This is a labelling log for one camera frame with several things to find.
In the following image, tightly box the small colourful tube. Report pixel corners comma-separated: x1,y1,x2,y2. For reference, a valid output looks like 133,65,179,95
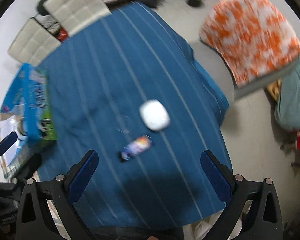
119,135,153,161

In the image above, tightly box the white earbuds case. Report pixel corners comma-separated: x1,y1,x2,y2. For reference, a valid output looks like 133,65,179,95
139,99,171,132

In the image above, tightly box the blue cardboard milk box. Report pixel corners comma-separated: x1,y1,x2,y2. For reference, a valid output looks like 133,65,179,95
0,63,57,167

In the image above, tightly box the blue striped tablecloth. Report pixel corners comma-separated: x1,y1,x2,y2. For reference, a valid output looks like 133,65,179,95
38,3,231,229

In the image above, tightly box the grey chair under cloth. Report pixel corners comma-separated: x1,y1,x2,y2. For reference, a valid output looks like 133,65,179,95
198,38,300,102

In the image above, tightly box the teal blanket pile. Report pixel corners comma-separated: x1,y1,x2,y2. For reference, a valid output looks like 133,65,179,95
274,56,300,131

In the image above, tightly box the left white padded chair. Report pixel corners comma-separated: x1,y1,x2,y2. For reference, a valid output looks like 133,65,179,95
8,18,61,67

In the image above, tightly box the white padded chair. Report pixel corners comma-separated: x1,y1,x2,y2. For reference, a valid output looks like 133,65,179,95
44,0,111,36
8,18,61,67

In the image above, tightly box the orange floral cloth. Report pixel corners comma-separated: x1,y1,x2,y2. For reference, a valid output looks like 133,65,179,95
199,0,300,76

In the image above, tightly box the right white padded chair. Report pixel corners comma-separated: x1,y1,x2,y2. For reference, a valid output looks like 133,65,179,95
44,0,111,36

